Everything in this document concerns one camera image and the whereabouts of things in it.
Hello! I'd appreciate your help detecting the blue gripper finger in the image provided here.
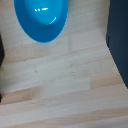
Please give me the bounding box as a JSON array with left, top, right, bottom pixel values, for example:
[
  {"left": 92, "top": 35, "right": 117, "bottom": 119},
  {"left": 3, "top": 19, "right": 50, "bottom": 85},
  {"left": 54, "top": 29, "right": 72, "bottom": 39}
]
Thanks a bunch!
[{"left": 0, "top": 34, "right": 5, "bottom": 76}]

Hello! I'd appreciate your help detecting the blue plastic bowl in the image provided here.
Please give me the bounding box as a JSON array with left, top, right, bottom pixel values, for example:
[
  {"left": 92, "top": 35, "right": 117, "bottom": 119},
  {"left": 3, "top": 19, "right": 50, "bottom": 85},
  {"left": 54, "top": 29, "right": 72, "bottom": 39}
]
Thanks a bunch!
[{"left": 13, "top": 0, "right": 69, "bottom": 44}]

